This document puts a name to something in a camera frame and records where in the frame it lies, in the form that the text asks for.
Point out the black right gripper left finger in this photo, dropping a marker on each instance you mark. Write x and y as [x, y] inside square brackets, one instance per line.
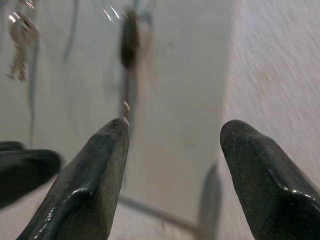
[87, 187]

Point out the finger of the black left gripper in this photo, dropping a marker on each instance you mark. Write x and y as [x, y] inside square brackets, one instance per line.
[22, 172]
[10, 145]

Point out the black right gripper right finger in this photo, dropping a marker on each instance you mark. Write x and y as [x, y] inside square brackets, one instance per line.
[270, 187]

